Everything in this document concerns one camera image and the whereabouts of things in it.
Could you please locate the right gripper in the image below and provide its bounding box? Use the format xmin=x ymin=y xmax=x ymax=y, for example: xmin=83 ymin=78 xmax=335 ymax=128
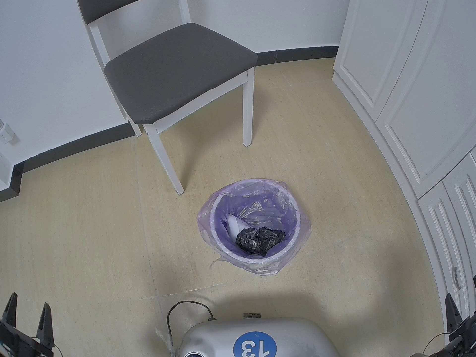
xmin=445 ymin=275 xmax=476 ymax=349

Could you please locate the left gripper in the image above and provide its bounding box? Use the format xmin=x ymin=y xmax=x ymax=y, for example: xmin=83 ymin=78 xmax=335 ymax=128
xmin=0 ymin=292 xmax=56 ymax=357

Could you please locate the black plastic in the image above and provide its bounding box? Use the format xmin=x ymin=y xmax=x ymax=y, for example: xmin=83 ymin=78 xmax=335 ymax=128
xmin=235 ymin=227 xmax=287 ymax=257

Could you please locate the purple plastic bag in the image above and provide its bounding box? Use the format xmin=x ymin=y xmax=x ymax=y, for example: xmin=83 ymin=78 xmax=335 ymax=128
xmin=196 ymin=178 xmax=313 ymax=276

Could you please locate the white plastic wrapper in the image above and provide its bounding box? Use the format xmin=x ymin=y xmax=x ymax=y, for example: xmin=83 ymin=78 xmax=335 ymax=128
xmin=222 ymin=215 xmax=251 ymax=251

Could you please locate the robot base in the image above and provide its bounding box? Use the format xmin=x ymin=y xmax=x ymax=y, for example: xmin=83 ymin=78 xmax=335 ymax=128
xmin=154 ymin=313 xmax=340 ymax=357

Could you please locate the white trash bin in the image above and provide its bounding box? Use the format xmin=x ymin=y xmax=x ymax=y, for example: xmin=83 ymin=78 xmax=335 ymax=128
xmin=209 ymin=184 xmax=301 ymax=264

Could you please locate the white wardrobe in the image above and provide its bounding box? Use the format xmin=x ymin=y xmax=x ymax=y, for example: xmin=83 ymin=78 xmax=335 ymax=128
xmin=332 ymin=0 xmax=476 ymax=324

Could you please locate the white chair grey seat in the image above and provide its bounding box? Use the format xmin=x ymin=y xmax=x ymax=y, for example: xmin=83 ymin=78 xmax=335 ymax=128
xmin=71 ymin=0 xmax=258 ymax=195

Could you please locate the black cable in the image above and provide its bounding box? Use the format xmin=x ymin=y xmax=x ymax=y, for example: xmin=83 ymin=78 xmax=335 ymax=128
xmin=422 ymin=332 xmax=453 ymax=357
xmin=166 ymin=300 xmax=217 ymax=345

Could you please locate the white wall socket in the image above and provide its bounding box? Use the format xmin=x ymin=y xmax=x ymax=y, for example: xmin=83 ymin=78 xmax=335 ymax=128
xmin=0 ymin=119 xmax=20 ymax=146

